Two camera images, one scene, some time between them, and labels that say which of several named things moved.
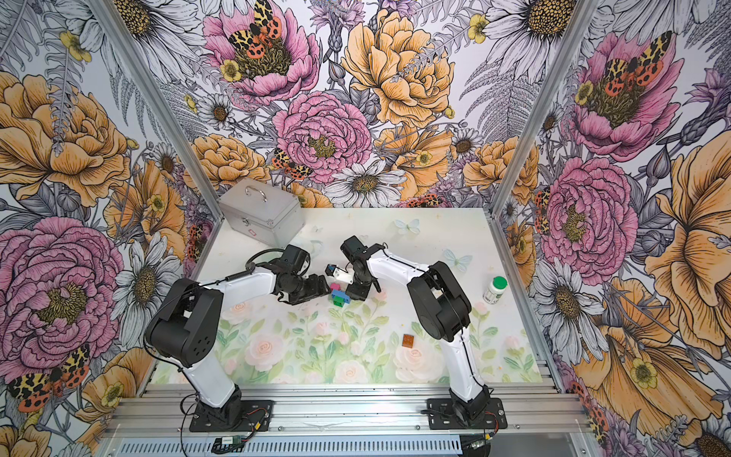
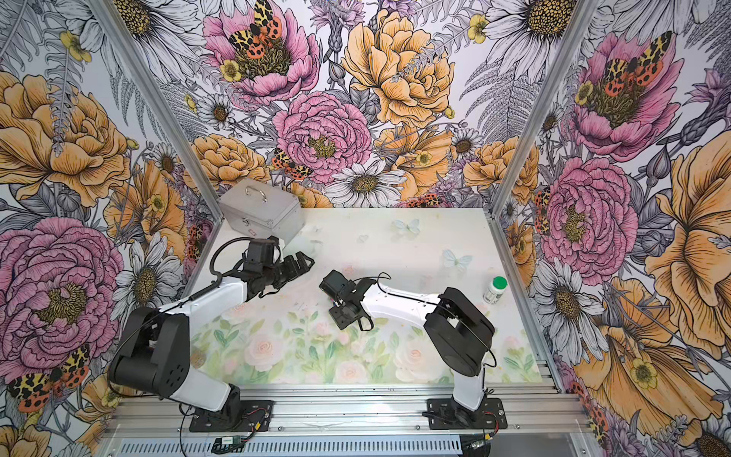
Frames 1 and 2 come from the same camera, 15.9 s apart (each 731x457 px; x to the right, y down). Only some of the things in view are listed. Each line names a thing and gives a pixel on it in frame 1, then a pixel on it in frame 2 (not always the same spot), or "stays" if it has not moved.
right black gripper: x=357 y=293 -> x=341 y=321
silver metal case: x=263 y=210 stays
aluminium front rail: x=349 y=411 stays
